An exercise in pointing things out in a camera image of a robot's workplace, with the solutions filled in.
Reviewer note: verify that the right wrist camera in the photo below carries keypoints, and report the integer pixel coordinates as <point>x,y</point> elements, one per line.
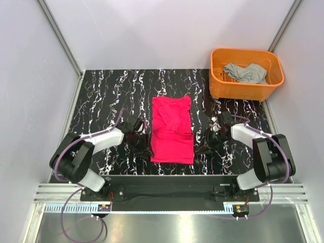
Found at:
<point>221,121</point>

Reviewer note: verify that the orange plastic basket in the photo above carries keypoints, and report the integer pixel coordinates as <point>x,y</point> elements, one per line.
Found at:
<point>222,86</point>

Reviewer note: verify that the grey t shirt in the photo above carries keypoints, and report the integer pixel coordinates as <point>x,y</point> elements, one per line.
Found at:
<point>252,74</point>

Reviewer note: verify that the aluminium frame post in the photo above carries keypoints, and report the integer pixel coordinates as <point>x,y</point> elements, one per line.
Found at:
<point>59,36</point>
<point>285,24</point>

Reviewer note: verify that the slotted white cable duct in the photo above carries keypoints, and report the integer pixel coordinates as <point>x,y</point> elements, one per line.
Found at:
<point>217,209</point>

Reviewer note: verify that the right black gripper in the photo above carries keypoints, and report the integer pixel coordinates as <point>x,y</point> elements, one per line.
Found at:
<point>208,144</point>

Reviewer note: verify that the right aluminium frame post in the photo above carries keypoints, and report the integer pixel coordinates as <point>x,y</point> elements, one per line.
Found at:
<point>285,24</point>

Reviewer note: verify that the left aluminium frame post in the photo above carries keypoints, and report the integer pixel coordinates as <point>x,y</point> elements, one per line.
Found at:
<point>59,36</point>

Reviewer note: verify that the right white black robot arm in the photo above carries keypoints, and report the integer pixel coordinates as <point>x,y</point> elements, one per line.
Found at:
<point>273,161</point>

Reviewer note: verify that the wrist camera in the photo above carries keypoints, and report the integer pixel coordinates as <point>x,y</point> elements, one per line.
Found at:
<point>221,121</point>
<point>134,125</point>

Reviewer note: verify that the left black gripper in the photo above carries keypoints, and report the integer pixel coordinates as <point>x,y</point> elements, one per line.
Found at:
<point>146,147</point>

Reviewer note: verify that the pink t shirt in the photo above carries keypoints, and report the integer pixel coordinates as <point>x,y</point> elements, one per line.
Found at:
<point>172,139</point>

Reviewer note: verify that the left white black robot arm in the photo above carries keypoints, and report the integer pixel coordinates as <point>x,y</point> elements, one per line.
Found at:
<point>71,161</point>

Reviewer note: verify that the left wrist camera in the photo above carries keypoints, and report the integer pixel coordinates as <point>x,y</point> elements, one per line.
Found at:
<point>134,125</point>

